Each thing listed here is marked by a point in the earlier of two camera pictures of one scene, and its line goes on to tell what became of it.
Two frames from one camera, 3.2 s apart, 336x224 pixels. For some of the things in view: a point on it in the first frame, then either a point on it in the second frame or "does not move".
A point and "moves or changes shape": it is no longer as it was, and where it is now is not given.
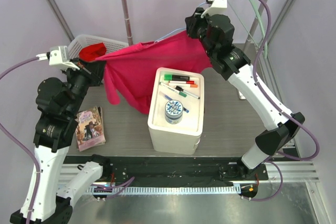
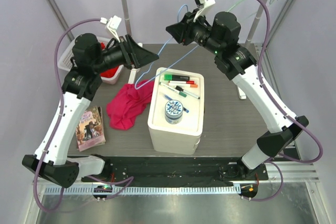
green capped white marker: (173, 89) does not move
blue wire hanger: (176, 29) → (136, 87)
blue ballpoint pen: (170, 98) does not move
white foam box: (176, 110) does not move
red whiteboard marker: (187, 82) does not move
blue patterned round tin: (174, 112) does not move
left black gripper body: (80, 80) → (117, 55)
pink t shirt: (129, 71) → (122, 108)
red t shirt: (90, 53) moves or changes shape
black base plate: (175, 170) does not move
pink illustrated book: (90, 128) does not move
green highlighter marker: (172, 77) does not move
